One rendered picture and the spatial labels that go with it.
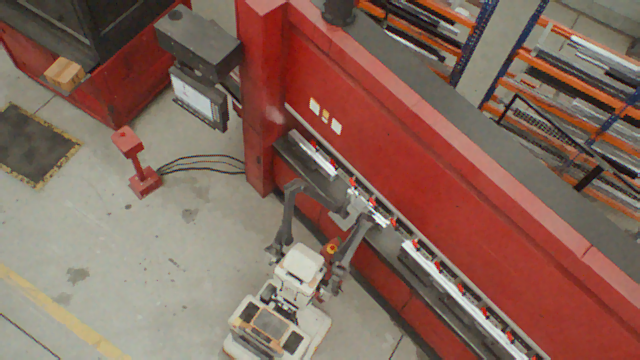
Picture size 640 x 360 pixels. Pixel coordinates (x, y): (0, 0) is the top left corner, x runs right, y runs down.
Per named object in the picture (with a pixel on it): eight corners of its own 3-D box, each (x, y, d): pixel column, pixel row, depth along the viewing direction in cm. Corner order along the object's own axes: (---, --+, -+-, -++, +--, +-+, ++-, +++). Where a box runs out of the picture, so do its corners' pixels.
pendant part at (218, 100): (175, 101, 390) (167, 69, 358) (186, 91, 395) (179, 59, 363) (223, 134, 380) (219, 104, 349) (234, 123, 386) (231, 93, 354)
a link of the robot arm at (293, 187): (281, 180, 330) (290, 187, 323) (300, 176, 338) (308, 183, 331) (275, 239, 351) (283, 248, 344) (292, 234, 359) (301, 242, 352)
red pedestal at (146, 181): (127, 185, 490) (103, 136, 417) (150, 170, 500) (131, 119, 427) (140, 200, 484) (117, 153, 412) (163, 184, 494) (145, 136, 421)
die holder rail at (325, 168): (288, 139, 427) (288, 132, 418) (293, 135, 429) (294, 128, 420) (330, 182, 412) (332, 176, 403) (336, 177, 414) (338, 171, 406)
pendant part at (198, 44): (172, 105, 405) (151, 24, 330) (194, 85, 415) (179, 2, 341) (224, 141, 394) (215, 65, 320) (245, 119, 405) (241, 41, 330)
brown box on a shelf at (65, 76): (38, 79, 419) (32, 68, 408) (63, 58, 430) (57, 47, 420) (67, 97, 413) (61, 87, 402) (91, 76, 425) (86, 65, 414)
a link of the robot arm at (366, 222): (363, 212, 337) (377, 219, 337) (360, 210, 350) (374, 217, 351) (329, 274, 336) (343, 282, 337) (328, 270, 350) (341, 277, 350)
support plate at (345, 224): (327, 214, 386) (327, 213, 385) (353, 193, 396) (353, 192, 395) (344, 231, 381) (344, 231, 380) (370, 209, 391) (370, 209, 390)
